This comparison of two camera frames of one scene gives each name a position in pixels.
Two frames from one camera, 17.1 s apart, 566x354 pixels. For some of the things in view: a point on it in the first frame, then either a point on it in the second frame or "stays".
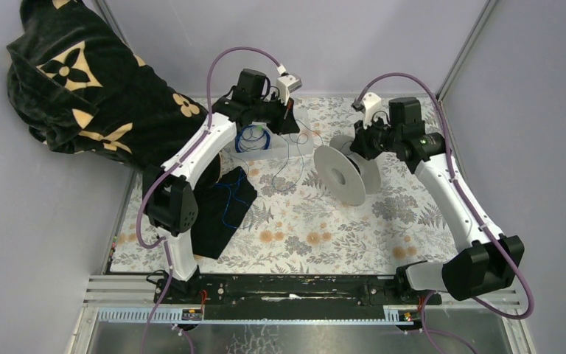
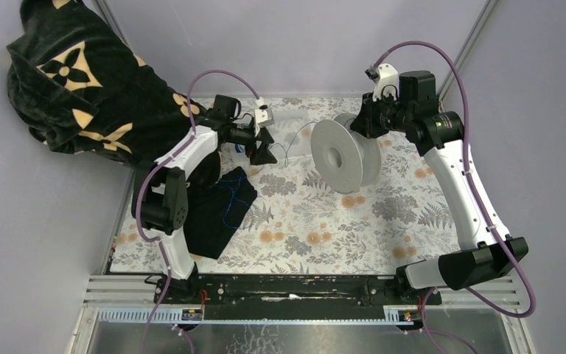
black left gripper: [288, 125] → [262, 155]
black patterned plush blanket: [79, 86] stays
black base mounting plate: [292, 296] stays
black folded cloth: [221, 206] stays
